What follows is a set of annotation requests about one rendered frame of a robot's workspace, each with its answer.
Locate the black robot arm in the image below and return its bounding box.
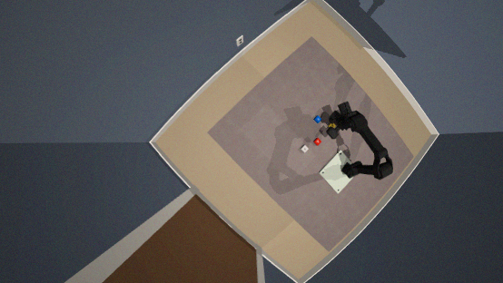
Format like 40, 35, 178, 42
329, 102, 393, 180

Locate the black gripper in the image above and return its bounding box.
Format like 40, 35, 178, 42
326, 117, 349, 139

